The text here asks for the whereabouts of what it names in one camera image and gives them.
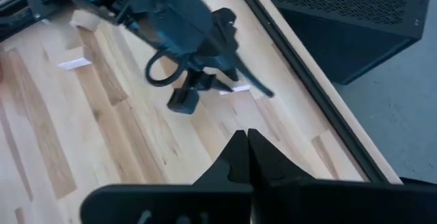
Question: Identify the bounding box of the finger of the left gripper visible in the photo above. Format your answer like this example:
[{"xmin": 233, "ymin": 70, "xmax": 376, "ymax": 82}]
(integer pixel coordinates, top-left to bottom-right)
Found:
[
  {"xmin": 223, "ymin": 51, "xmax": 275, "ymax": 98},
  {"xmin": 167, "ymin": 69, "xmax": 233, "ymax": 115}
]

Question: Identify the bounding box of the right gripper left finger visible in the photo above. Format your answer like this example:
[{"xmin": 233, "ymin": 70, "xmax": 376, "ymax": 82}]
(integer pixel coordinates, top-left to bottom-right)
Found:
[{"xmin": 80, "ymin": 130, "xmax": 253, "ymax": 224}]

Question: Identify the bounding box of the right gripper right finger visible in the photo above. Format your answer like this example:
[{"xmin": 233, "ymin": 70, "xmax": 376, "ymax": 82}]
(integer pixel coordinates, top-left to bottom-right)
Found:
[{"xmin": 248, "ymin": 128, "xmax": 437, "ymax": 224}]

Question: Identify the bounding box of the dark blue rectangular block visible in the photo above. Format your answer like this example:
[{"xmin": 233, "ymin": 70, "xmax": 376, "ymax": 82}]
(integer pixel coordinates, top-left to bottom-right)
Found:
[
  {"xmin": 218, "ymin": 84, "xmax": 252, "ymax": 96},
  {"xmin": 57, "ymin": 57, "xmax": 93, "ymax": 72}
]

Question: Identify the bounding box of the wooden rectangular block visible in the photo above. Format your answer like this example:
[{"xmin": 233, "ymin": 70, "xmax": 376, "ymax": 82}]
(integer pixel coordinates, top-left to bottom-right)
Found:
[{"xmin": 69, "ymin": 10, "xmax": 100, "ymax": 33}]

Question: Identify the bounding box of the black perforated computer case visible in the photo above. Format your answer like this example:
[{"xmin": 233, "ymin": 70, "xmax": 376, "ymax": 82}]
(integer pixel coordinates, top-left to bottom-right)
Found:
[{"xmin": 254, "ymin": 0, "xmax": 437, "ymax": 85}]

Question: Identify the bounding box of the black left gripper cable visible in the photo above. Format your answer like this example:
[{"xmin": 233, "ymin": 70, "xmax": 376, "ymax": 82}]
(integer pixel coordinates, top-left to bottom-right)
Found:
[{"xmin": 145, "ymin": 48, "xmax": 191, "ymax": 88}]

